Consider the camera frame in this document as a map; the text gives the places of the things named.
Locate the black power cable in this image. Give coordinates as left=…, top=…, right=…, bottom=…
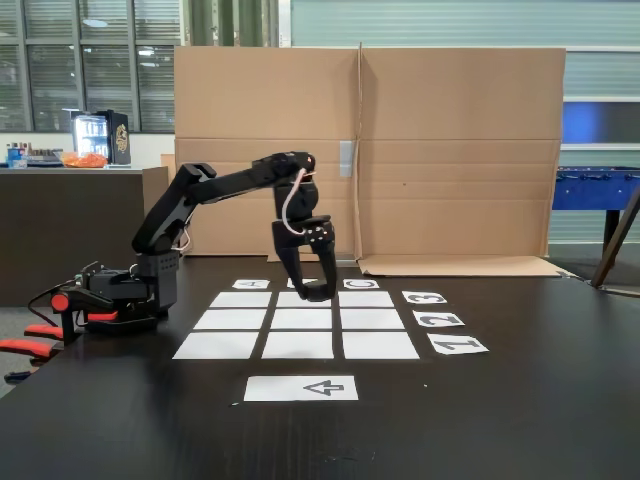
left=27, top=282, right=76, bottom=321

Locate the brown cardboard panel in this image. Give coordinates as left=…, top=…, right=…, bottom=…
left=173, top=45, right=362, bottom=264
left=357, top=42, right=576, bottom=278

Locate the orange handled clamp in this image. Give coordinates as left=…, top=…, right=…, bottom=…
left=0, top=323, right=65, bottom=385

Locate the dark brown counter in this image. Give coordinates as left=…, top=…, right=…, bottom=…
left=0, top=167, right=169, bottom=307

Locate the blue foosball table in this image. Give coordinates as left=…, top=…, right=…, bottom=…
left=552, top=166, right=640, bottom=257

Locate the black clamp with red knob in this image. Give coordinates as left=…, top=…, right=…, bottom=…
left=49, top=285, right=121, bottom=347

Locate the paper label number 1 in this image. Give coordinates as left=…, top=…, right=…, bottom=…
left=427, top=335, right=491, bottom=356

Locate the pink white servo cable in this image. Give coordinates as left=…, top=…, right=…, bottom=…
left=281, top=169, right=317, bottom=234

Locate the white arrow paper sheet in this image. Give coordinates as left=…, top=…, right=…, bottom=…
left=243, top=375, right=360, bottom=402

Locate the orange plastic bag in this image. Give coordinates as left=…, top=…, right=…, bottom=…
left=62, top=152, right=109, bottom=169

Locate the paper label number 3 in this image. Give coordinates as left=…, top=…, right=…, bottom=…
left=401, top=290, right=449, bottom=305

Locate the white paper grid square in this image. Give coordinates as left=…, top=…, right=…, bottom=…
left=338, top=291, right=397, bottom=308
left=208, top=291, right=273, bottom=308
left=192, top=309, right=268, bottom=331
left=171, top=331, right=260, bottom=361
left=269, top=308, right=333, bottom=331
left=342, top=331, right=421, bottom=361
left=340, top=308, right=406, bottom=331
left=275, top=291, right=333, bottom=308
left=260, top=331, right=335, bottom=361

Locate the paper label number 2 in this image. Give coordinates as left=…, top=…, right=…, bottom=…
left=412, top=310, right=467, bottom=329

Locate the black mini fridge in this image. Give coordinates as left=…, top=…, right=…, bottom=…
left=69, top=109, right=132, bottom=167

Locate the dark wooden stand leg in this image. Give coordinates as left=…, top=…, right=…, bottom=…
left=589, top=187, right=640, bottom=290

